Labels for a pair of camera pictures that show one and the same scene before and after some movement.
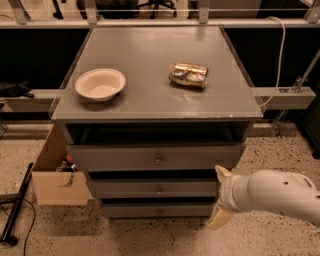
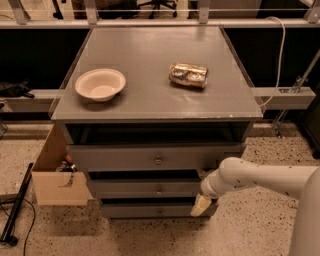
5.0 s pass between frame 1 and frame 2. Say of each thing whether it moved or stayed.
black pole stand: stayed
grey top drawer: stayed
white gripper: moved
